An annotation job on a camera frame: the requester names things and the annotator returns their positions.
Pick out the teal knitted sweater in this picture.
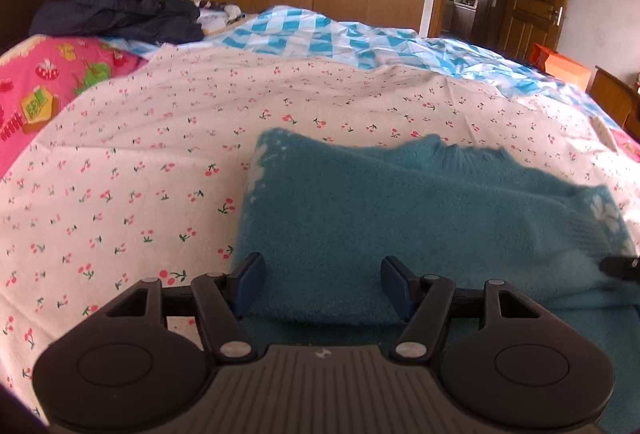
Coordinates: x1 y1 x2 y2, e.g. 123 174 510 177
232 128 640 434

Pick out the black white patterned cloth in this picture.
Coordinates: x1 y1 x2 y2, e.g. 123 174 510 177
195 0 247 23

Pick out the wooden side cabinet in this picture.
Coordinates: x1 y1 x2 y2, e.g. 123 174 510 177
590 65 640 139

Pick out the dark navy jacket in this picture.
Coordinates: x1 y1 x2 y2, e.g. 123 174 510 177
29 0 206 47

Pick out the cherry print bed sheet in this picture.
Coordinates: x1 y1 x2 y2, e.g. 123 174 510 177
0 46 640 420

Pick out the blue white checkered quilt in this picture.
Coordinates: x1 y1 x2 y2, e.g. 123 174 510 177
107 4 616 115

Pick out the pink printed blanket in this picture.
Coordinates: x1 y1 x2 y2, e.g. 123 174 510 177
0 36 151 179

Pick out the orange box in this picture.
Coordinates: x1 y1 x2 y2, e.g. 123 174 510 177
530 42 592 90

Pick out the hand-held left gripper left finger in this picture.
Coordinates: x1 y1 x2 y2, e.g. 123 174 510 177
105 252 267 362

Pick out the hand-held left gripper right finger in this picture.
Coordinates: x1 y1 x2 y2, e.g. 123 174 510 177
380 256 538 362

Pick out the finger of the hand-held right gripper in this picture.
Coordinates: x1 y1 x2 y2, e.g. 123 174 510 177
598 255 640 285

